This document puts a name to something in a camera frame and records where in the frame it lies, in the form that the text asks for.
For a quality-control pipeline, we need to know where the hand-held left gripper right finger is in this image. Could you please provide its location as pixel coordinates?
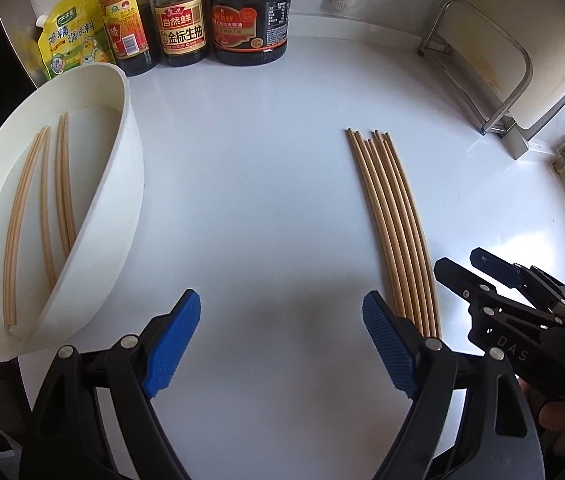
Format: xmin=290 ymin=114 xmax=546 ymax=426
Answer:
xmin=363 ymin=290 xmax=546 ymax=480

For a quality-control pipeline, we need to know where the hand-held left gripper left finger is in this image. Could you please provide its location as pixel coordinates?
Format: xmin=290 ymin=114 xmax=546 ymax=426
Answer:
xmin=25 ymin=288 xmax=202 ymax=480

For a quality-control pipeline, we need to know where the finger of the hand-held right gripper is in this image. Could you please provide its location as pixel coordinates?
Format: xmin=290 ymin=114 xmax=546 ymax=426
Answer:
xmin=434 ymin=256 xmax=496 ymax=311
xmin=470 ymin=247 xmax=565 ymax=311

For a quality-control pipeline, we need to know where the row of wooden chopsticks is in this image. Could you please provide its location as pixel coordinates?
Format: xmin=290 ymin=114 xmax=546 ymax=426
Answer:
xmin=346 ymin=129 xmax=443 ymax=339

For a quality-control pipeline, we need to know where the white round basin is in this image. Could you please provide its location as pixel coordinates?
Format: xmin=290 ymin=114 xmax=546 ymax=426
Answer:
xmin=0 ymin=62 xmax=144 ymax=362

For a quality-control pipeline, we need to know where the person's right hand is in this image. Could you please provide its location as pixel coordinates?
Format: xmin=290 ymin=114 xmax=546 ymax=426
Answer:
xmin=519 ymin=380 xmax=565 ymax=442

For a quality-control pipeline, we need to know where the metal cutting board rack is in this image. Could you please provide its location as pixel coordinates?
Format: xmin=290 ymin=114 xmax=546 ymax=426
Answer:
xmin=417 ymin=0 xmax=534 ymax=136

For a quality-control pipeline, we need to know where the cream cutting board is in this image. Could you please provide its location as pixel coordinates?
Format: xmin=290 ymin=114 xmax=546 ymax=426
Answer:
xmin=433 ymin=0 xmax=565 ymax=144

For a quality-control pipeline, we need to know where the yellow cap soy sauce bottle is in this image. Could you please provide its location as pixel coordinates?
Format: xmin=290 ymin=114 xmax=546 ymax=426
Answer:
xmin=153 ymin=0 xmax=210 ymax=68

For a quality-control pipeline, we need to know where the orange label vinegar bottle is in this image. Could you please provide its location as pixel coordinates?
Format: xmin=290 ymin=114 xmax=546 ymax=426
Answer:
xmin=96 ymin=0 xmax=160 ymax=77

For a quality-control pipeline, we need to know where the yellow seasoning pouch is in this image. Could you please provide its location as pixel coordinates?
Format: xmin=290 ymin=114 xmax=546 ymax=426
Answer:
xmin=36 ymin=0 xmax=116 ymax=80

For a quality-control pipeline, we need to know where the red handle soy sauce jug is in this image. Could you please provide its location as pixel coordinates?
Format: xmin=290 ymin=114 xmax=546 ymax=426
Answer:
xmin=207 ymin=0 xmax=295 ymax=66

